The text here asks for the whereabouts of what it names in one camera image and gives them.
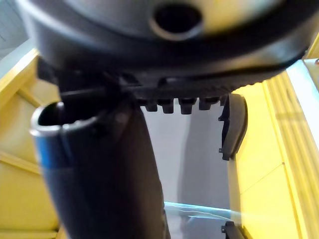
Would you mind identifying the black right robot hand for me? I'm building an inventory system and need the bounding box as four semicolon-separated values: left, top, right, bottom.
14;0;319;239

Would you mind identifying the black plastic housing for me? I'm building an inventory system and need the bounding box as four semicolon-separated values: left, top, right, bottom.
218;94;248;161
221;221;244;239

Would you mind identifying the clear plastic film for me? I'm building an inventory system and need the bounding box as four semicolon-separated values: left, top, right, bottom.
163;201;250;221

